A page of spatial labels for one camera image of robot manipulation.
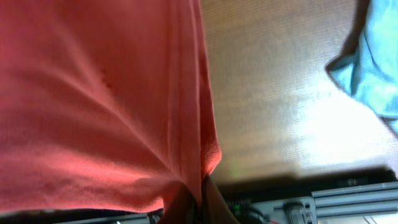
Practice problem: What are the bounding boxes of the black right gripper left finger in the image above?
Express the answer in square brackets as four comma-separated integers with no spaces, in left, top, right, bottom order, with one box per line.
[158,182,197,224]

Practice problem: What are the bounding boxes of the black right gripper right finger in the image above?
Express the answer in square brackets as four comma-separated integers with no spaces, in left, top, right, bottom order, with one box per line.
[202,177,239,224]

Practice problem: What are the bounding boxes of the orange soccer t-shirt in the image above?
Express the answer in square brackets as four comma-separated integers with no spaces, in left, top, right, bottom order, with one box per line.
[1,0,221,212]

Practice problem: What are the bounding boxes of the grey t-shirt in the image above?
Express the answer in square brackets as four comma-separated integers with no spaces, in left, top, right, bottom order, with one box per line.
[328,0,397,133]

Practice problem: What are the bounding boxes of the grey aluminium frame rail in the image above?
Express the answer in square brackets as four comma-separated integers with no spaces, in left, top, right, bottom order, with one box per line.
[251,182,397,224]

